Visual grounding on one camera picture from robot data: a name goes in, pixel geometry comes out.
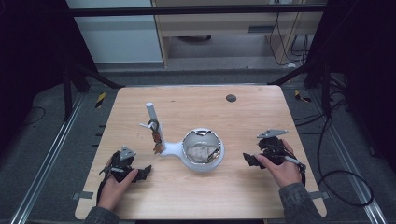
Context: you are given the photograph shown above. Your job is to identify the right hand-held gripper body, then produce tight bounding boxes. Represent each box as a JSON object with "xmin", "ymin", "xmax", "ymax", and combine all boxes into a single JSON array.
[{"xmin": 256, "ymin": 128, "xmax": 290, "ymax": 166}]

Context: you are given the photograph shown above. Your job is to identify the white key stand with bowl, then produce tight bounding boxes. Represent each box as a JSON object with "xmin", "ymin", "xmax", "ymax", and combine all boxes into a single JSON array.
[{"xmin": 138, "ymin": 102, "xmax": 226, "ymax": 173}]

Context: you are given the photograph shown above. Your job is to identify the thin black floor cable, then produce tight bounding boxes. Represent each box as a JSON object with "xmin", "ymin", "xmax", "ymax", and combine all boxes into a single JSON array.
[{"xmin": 18, "ymin": 105, "xmax": 47, "ymax": 129}]

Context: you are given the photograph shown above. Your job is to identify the grey cable plug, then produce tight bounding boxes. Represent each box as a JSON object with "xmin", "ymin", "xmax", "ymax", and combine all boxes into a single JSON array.
[{"xmin": 283, "ymin": 155, "xmax": 302, "ymax": 165}]

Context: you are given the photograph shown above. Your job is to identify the aluminium floor rail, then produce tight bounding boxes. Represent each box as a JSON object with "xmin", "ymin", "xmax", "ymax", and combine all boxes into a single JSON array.
[
  {"xmin": 8, "ymin": 92, "xmax": 86, "ymax": 224},
  {"xmin": 311, "ymin": 89, "xmax": 389, "ymax": 224}
]

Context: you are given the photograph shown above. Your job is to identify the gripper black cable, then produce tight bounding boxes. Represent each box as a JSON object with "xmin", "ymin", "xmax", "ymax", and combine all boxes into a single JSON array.
[
  {"xmin": 284, "ymin": 148, "xmax": 308, "ymax": 187},
  {"xmin": 96, "ymin": 169, "xmax": 118, "ymax": 204}
]

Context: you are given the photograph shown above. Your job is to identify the hanging black desk cables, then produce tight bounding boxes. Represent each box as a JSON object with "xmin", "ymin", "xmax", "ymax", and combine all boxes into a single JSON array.
[{"xmin": 268, "ymin": 11, "xmax": 310, "ymax": 67}]

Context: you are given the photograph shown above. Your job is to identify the person's left hand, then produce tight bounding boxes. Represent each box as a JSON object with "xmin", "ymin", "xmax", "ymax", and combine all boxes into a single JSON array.
[{"xmin": 96, "ymin": 168, "xmax": 139, "ymax": 213}]

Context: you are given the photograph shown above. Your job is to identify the looped black floor cable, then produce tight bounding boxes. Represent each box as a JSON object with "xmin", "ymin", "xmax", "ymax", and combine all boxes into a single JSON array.
[{"xmin": 293, "ymin": 104, "xmax": 375, "ymax": 208}]

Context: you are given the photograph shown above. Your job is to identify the black frame crossbar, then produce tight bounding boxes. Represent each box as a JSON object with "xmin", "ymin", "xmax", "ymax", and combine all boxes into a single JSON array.
[{"xmin": 65, "ymin": 4, "xmax": 329, "ymax": 18}]

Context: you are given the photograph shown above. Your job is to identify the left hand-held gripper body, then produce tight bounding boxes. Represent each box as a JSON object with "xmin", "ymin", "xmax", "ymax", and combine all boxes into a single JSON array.
[{"xmin": 106, "ymin": 146, "xmax": 138, "ymax": 184}]

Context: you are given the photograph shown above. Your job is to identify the black frame leg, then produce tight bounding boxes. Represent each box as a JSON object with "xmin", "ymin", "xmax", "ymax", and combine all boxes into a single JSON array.
[
  {"xmin": 61, "ymin": 57, "xmax": 126, "ymax": 123},
  {"xmin": 266, "ymin": 60, "xmax": 332, "ymax": 119}
]

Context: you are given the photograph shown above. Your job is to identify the grey table bracket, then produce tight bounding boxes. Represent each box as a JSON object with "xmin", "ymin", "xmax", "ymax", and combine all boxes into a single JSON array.
[
  {"xmin": 71, "ymin": 190, "xmax": 94, "ymax": 201},
  {"xmin": 309, "ymin": 190, "xmax": 332, "ymax": 201}
]

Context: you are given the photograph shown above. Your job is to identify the person's right hand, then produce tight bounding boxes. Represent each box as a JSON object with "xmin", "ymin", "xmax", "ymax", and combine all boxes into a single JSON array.
[{"xmin": 254, "ymin": 138, "xmax": 304, "ymax": 189}]

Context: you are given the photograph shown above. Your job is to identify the light wooden desk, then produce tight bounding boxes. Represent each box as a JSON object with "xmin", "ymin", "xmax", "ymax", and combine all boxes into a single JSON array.
[{"xmin": 150, "ymin": 0, "xmax": 329, "ymax": 68}]

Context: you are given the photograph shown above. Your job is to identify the yellow black striped tape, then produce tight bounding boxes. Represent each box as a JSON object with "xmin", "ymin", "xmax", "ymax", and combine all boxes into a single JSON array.
[
  {"xmin": 293, "ymin": 89, "xmax": 313, "ymax": 104},
  {"xmin": 94, "ymin": 91, "xmax": 107, "ymax": 109}
]

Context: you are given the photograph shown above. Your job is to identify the white cabinet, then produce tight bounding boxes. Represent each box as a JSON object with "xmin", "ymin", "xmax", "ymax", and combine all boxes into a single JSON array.
[{"xmin": 65, "ymin": 0, "xmax": 164, "ymax": 65}]

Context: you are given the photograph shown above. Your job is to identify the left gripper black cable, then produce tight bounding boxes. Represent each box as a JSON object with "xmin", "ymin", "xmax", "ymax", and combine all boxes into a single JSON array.
[{"xmin": 96, "ymin": 169, "xmax": 118, "ymax": 204}]

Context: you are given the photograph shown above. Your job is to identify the keychain with green loop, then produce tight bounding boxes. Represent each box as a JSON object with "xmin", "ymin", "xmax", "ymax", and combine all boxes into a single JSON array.
[{"xmin": 147, "ymin": 119, "xmax": 165, "ymax": 156}]

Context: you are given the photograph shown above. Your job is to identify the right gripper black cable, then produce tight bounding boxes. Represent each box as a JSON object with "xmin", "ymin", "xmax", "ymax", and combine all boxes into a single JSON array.
[{"xmin": 284, "ymin": 148, "xmax": 308, "ymax": 187}]

